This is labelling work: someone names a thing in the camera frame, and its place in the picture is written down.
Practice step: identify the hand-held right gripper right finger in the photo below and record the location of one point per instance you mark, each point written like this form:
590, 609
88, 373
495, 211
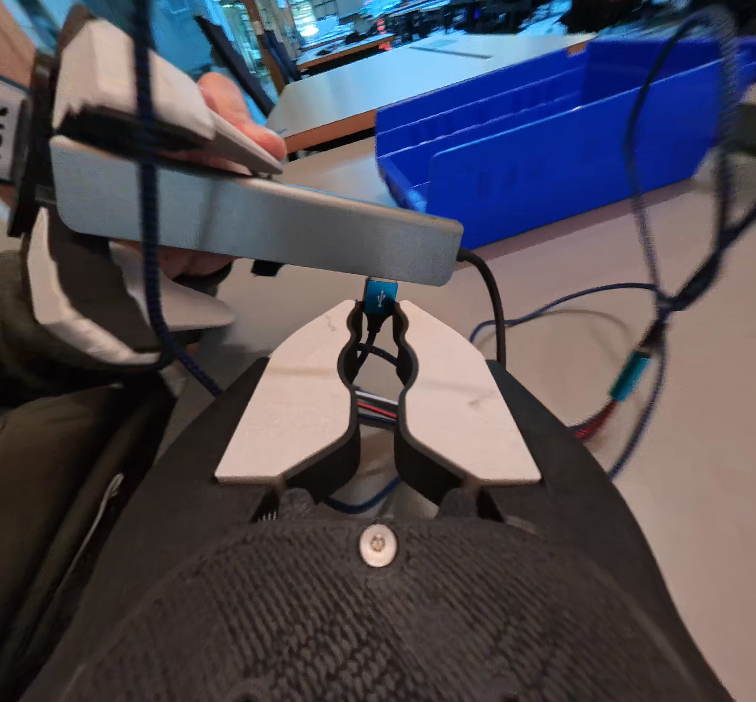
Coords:
466, 413

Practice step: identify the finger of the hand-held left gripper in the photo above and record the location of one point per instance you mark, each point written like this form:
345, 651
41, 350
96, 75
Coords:
100, 76
198, 307

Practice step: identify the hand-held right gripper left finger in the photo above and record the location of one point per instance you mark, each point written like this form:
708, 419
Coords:
295, 407

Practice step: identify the grey USB hub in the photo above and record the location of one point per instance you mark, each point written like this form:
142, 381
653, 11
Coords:
266, 224

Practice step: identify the grey desk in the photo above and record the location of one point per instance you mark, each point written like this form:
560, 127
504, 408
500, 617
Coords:
679, 537

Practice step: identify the person's left hand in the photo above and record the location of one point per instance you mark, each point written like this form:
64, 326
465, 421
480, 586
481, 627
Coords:
242, 115

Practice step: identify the black stand pole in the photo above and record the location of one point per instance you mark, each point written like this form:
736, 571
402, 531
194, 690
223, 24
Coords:
236, 64

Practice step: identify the person's olive clothing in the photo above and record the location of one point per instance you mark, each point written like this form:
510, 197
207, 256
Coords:
53, 477

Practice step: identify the blue plastic bin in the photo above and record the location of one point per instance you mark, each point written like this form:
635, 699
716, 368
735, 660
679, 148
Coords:
531, 171

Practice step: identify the white table with wood edge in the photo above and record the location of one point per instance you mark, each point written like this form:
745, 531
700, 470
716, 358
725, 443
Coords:
366, 82

